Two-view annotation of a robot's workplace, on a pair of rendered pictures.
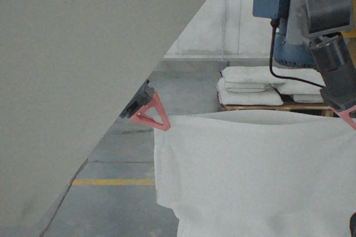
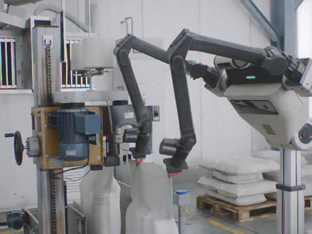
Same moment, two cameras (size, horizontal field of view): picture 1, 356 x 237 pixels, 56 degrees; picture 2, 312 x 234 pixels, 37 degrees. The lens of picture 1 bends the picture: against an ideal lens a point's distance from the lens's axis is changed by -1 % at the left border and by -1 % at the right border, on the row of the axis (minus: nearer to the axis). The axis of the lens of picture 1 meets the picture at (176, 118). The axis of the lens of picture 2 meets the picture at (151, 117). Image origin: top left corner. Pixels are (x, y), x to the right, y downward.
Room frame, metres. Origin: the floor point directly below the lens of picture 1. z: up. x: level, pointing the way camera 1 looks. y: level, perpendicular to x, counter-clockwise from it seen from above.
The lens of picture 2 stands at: (1.60, 1.85, 1.40)
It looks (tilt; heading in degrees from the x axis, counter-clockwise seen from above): 3 degrees down; 244
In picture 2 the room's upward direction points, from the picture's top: 1 degrees counter-clockwise
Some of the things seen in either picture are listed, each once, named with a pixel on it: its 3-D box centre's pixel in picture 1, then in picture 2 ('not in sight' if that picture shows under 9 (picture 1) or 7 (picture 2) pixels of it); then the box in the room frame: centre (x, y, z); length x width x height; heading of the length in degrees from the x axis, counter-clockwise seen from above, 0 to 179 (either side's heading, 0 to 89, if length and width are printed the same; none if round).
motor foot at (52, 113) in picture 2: not in sight; (61, 120); (0.98, -0.43, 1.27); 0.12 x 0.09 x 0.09; 0
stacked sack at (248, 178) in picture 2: not in sight; (234, 174); (-1.60, -2.53, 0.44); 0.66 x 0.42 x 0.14; 84
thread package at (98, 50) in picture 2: not in sight; (99, 52); (0.80, -0.36, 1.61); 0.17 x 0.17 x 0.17
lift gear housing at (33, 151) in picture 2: not in sight; (32, 146); (1.10, -0.57, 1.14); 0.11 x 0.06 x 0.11; 90
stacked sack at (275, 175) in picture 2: not in sight; (287, 171); (-2.24, -2.34, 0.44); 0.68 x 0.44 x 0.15; 0
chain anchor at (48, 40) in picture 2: not in sight; (48, 41); (1.02, -0.52, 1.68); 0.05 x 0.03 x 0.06; 0
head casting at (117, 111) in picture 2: not in sight; (122, 126); (0.58, -0.62, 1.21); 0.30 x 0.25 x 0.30; 90
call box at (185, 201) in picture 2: not in sight; (181, 198); (0.33, -0.37, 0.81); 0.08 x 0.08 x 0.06; 0
